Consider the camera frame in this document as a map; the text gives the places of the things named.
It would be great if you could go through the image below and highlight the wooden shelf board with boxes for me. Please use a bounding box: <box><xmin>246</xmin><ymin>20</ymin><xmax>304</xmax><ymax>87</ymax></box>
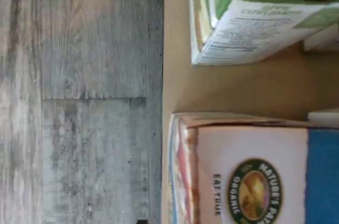
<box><xmin>162</xmin><ymin>0</ymin><xmax>339</xmax><ymax>224</ymax></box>

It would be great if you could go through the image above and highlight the green apple cinnamon oatmeal box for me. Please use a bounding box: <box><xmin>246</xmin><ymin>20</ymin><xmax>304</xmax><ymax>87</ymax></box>
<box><xmin>190</xmin><ymin>0</ymin><xmax>339</xmax><ymax>67</ymax></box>
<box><xmin>302</xmin><ymin>30</ymin><xmax>339</xmax><ymax>53</ymax></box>

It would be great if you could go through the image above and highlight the blue and white oatmeal box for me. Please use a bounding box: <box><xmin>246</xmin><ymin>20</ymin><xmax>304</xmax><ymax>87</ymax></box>
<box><xmin>167</xmin><ymin>111</ymin><xmax>339</xmax><ymax>224</ymax></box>
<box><xmin>307</xmin><ymin>110</ymin><xmax>339</xmax><ymax>130</ymax></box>

